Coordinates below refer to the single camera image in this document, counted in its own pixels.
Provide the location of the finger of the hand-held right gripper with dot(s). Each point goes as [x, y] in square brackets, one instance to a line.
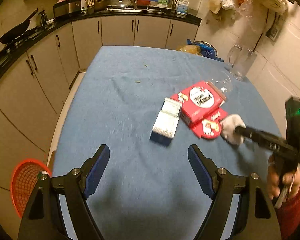
[260, 137]

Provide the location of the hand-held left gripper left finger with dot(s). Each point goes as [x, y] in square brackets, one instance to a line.
[97, 170]

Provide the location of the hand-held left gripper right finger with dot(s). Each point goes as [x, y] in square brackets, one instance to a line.
[200, 170]

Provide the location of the red plastic basket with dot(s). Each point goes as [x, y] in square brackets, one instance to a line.
[22, 187]

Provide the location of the person's right forearm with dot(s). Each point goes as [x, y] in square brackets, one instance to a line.
[290, 215]

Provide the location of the person's right hand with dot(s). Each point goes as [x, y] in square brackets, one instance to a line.
[273, 180]

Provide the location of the blue and white box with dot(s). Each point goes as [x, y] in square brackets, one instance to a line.
[165, 125]

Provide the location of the red snack box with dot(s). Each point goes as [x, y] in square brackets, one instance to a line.
[190, 112]

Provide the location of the clear plastic packaging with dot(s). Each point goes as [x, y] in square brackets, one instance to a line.
[222, 85]

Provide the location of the blue table cloth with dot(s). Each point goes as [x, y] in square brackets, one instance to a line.
[127, 110]

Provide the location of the clear glass pitcher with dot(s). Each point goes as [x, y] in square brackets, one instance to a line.
[242, 62]

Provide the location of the blue plastic bag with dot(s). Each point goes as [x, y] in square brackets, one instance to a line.
[210, 52]

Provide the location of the beige kitchen cabinets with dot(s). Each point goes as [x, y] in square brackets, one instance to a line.
[27, 92]

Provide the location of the yellow plastic bag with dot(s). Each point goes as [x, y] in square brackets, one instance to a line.
[188, 49]

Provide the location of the blue label detergent bottle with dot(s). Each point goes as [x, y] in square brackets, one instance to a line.
[183, 7]

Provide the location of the dark utensil holder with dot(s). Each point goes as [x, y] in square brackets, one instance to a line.
[174, 6]

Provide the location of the black wok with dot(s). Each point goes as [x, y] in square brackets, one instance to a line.
[15, 32]

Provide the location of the chopstick holder with chopsticks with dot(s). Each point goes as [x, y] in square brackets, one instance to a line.
[90, 8]

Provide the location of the black kitchen countertop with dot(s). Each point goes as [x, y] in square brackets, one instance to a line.
[150, 13]

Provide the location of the silver kitchen appliance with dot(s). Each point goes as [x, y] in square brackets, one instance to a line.
[67, 7]

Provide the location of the metal cooking pot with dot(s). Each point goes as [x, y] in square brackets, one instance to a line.
[101, 3]

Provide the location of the green label detergent bottle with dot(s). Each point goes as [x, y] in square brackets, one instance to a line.
[163, 1]

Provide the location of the glass pot lid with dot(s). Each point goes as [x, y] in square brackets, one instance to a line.
[120, 2]

